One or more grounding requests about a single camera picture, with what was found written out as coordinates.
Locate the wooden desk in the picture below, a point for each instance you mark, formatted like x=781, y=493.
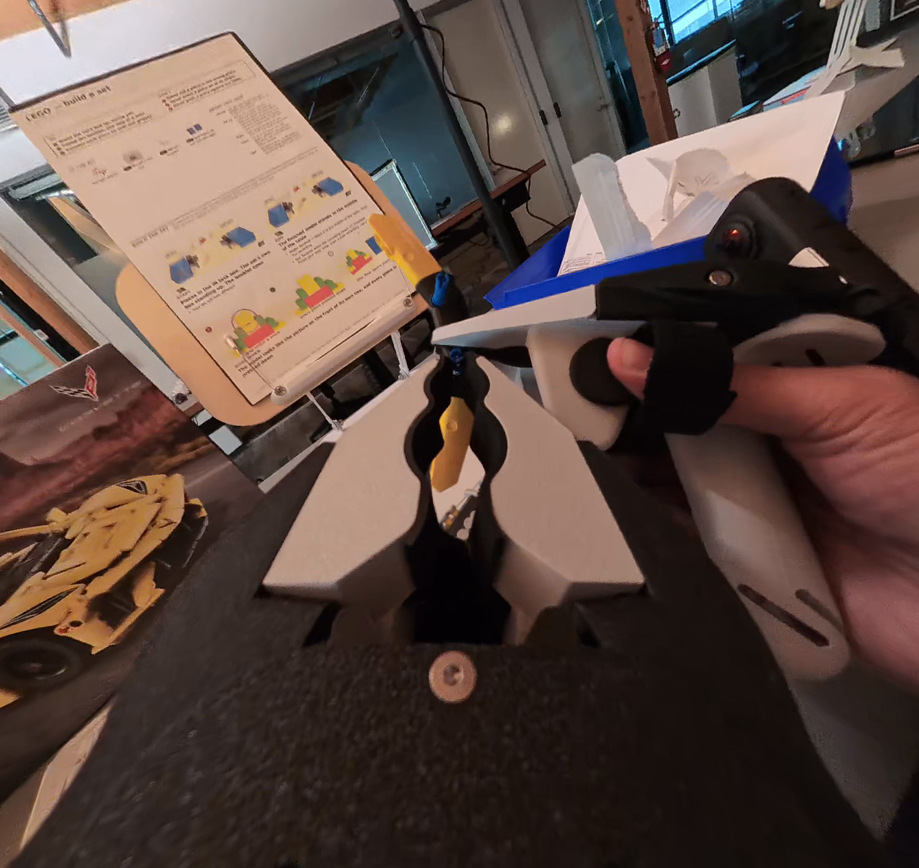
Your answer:
x=495, y=193

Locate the person's right hand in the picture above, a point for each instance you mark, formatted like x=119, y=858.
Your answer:
x=861, y=487

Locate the small yellow lego piece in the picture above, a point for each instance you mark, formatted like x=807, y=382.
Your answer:
x=452, y=444

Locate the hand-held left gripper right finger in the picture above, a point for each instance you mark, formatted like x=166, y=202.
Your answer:
x=567, y=516

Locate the blue plastic bin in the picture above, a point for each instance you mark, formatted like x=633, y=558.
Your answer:
x=632, y=265

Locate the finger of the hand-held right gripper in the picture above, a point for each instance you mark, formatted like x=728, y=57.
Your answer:
x=531, y=312

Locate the black pole lamp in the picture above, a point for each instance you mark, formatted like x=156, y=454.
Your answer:
x=459, y=129

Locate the translucent plastic tube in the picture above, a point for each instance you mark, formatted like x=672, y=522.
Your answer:
x=610, y=208

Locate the lego set box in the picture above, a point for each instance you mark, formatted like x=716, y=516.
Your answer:
x=86, y=487

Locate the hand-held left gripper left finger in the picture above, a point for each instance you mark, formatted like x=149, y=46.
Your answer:
x=344, y=516

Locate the printed paper sign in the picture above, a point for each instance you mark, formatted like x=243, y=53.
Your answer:
x=215, y=200

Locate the yellow lego panel piece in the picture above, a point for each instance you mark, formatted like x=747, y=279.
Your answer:
x=402, y=247

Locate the white paper sheets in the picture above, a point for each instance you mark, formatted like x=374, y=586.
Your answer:
x=754, y=143

